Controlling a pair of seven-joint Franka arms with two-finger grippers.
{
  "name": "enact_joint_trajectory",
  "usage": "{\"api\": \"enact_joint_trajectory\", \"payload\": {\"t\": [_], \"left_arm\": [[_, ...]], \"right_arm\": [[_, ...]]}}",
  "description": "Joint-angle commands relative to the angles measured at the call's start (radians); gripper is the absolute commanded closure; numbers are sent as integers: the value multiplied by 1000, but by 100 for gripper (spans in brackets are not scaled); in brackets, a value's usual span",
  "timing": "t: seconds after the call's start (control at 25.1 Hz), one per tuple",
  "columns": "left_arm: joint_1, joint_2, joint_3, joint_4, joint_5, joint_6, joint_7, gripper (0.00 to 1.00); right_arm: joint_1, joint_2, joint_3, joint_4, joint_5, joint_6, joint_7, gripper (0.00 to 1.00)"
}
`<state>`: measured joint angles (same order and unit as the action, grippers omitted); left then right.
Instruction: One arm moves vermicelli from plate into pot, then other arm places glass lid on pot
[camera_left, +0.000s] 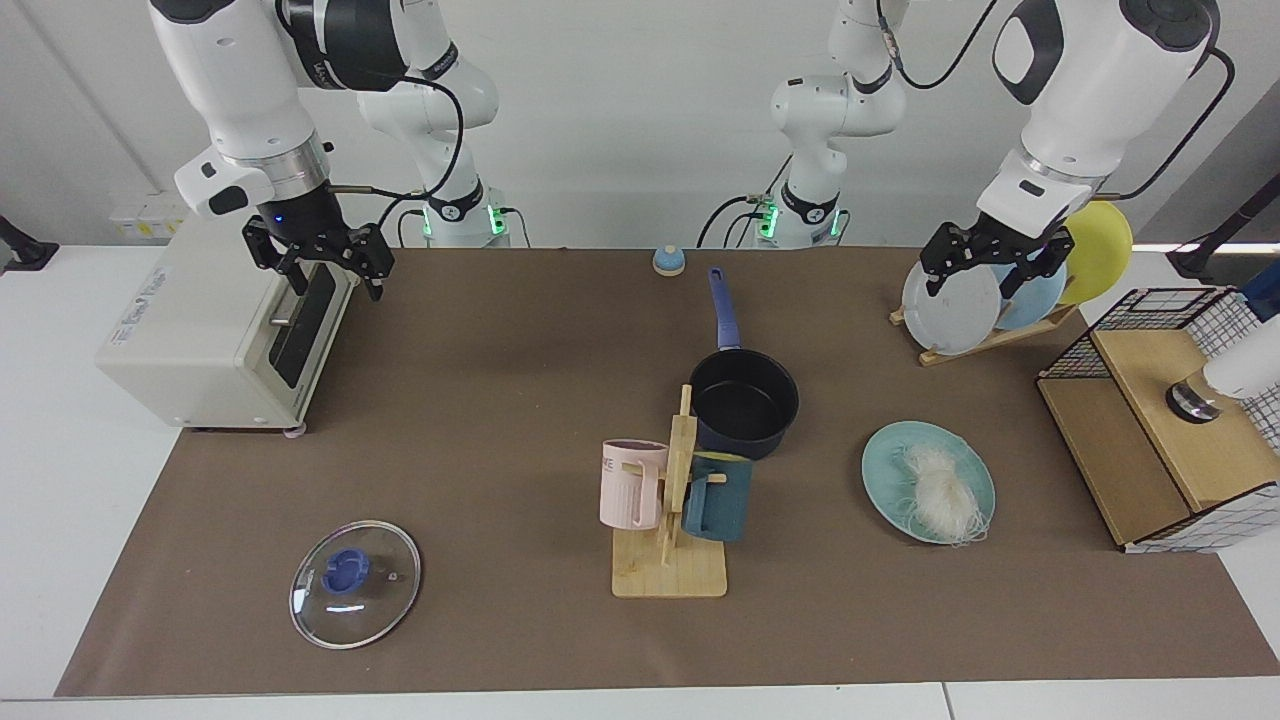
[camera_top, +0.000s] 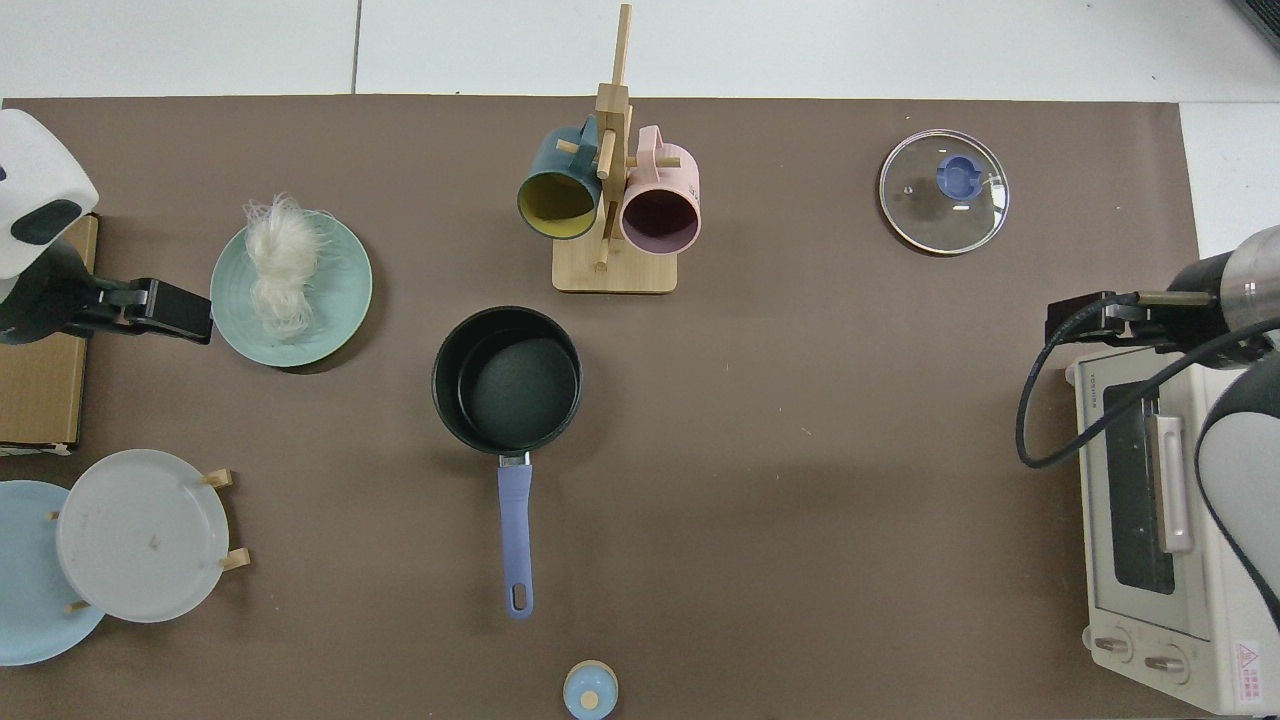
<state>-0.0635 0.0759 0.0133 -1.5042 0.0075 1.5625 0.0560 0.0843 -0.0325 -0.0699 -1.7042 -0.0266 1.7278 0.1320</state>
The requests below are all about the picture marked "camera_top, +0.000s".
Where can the grey round plate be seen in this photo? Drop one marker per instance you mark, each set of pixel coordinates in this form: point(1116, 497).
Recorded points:
point(140, 540)

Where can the wooden cup stand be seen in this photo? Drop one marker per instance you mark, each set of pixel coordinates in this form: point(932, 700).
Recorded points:
point(615, 275)

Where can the glass lid with blue knob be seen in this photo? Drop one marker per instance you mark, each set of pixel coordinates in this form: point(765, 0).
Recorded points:
point(930, 215)

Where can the light blue round plate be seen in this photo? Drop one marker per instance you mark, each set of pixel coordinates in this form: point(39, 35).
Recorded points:
point(25, 590)

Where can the green round plate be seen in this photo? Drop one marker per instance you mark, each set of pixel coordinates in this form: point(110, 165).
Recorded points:
point(340, 300)

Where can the dark teal mug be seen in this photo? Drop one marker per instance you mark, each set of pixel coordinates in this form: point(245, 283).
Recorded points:
point(555, 205)

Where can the pink mug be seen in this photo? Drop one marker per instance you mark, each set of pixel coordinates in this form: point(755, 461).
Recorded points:
point(660, 220)

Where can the white vermicelli bundle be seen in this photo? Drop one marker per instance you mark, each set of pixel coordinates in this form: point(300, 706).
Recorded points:
point(280, 260)

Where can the wooden plate rack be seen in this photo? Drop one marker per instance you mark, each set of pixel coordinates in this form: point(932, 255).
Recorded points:
point(222, 478)

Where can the black striped object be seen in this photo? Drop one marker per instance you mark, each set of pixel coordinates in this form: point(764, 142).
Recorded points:
point(1265, 15)

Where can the brown table cloth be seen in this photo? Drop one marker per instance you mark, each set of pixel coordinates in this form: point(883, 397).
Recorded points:
point(800, 450)

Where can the small blue round thing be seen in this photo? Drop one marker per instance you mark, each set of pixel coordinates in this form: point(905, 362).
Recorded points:
point(580, 690)

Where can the pale toaster oven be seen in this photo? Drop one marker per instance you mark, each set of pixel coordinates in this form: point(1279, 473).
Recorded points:
point(1140, 615)

